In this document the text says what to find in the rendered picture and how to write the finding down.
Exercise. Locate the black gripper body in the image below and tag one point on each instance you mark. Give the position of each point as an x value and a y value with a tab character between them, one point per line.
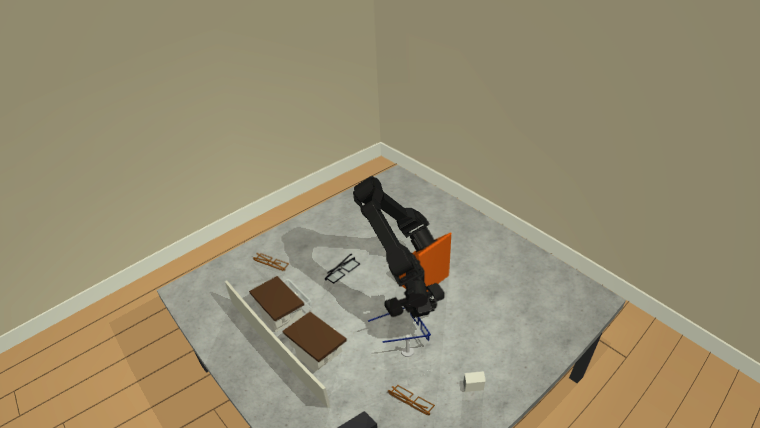
395	306

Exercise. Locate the black glasses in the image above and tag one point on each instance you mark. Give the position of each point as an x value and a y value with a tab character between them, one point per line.
337	275

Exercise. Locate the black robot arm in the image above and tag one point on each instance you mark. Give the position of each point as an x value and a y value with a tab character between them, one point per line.
398	257

